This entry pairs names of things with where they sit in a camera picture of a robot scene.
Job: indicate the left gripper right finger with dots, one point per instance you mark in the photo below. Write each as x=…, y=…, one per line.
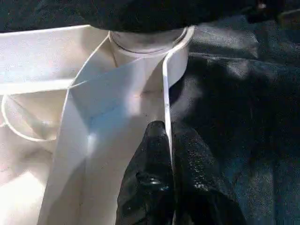
x=199, y=187

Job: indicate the white plastic table top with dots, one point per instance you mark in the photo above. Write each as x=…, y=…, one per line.
x=70, y=117

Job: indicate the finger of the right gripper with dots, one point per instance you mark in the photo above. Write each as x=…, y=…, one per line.
x=152, y=14

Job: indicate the black mat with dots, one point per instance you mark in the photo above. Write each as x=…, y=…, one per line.
x=234, y=105

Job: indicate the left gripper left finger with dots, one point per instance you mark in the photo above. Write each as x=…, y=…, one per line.
x=150, y=178

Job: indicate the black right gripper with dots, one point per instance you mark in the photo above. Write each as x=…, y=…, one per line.
x=264, y=9

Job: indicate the white plastic table leg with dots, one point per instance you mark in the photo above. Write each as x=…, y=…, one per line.
x=140, y=39

